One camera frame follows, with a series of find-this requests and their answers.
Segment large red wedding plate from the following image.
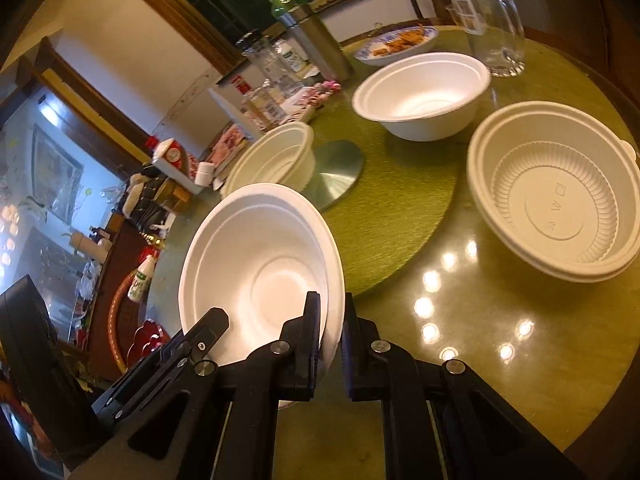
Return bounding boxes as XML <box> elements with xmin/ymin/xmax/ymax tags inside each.
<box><xmin>126</xmin><ymin>320</ymin><xmax>170</xmax><ymax>368</ymax></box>

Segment white foam bowl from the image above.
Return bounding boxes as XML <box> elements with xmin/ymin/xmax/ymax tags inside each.
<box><xmin>352</xmin><ymin>52</ymin><xmax>491</xmax><ymax>142</ymax></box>
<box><xmin>178</xmin><ymin>183</ymin><xmax>345</xmax><ymax>375</ymax></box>

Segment cream ribbed plastic bowl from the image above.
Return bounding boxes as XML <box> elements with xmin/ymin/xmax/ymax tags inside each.
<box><xmin>466</xmin><ymin>101</ymin><xmax>639</xmax><ymax>283</ymax></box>

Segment small cream plastic bowl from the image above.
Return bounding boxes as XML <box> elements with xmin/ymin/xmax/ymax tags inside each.
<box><xmin>220</xmin><ymin>122</ymin><xmax>316</xmax><ymax>198</ymax></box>

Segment white green milk bottle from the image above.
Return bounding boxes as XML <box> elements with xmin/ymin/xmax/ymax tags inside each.
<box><xmin>127</xmin><ymin>255</ymin><xmax>156</xmax><ymax>304</ymax></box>

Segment white thermos mug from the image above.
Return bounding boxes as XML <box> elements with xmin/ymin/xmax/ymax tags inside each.
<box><xmin>70</xmin><ymin>232</ymin><xmax>108</xmax><ymax>263</ymax></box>

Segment black fur-trimmed jacket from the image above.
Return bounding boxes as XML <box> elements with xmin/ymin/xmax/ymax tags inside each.
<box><xmin>118</xmin><ymin>174</ymin><xmax>168</xmax><ymax>232</ymax></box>

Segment green round table mat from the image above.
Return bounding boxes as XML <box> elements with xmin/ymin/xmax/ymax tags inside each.
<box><xmin>299</xmin><ymin>27</ymin><xmax>640</xmax><ymax>297</ymax></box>

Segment amber glass jar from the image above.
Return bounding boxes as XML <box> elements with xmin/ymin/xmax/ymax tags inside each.
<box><xmin>153</xmin><ymin>178</ymin><xmax>192</xmax><ymax>214</ymax></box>

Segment small white cup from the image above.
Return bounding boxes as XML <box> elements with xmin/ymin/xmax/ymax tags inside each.
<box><xmin>194</xmin><ymin>162</ymin><xmax>216</xmax><ymax>188</ymax></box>

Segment white red liquor bottle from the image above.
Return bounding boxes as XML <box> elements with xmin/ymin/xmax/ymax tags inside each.
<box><xmin>145</xmin><ymin>136</ymin><xmax>203</xmax><ymax>195</ymax></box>

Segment silver turntable disc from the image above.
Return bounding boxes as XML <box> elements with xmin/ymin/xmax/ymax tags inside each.
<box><xmin>302</xmin><ymin>140</ymin><xmax>364</xmax><ymax>211</ymax></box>

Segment book with pink cloth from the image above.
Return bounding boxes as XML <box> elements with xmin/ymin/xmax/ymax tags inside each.
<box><xmin>205</xmin><ymin>124</ymin><xmax>247</xmax><ymax>169</ymax></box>

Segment clear square liquor bottle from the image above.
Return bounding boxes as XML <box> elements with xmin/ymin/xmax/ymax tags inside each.
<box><xmin>243</xmin><ymin>87</ymin><xmax>286</xmax><ymax>128</ymax></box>

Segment pink wrapped candies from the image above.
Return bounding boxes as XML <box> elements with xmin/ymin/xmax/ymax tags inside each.
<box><xmin>298</xmin><ymin>80</ymin><xmax>342</xmax><ymax>108</ymax></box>

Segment blue white food plate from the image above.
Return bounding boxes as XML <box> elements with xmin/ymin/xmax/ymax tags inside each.
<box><xmin>354</xmin><ymin>25</ymin><xmax>438</xmax><ymax>67</ymax></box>

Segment stainless steel thermos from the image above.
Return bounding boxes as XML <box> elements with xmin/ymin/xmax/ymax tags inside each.
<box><xmin>278</xmin><ymin>4</ymin><xmax>354</xmax><ymax>82</ymax></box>

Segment clear glass bottle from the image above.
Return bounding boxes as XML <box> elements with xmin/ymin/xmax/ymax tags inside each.
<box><xmin>236</xmin><ymin>30</ymin><xmax>304</xmax><ymax>98</ymax></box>

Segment clear glass pitcher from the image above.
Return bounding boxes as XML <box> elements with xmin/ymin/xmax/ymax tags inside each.
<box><xmin>450</xmin><ymin>0</ymin><xmax>525</xmax><ymax>78</ymax></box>

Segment green plastic bottle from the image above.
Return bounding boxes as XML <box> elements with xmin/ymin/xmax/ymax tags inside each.
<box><xmin>261</xmin><ymin>0</ymin><xmax>312</xmax><ymax>21</ymax></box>

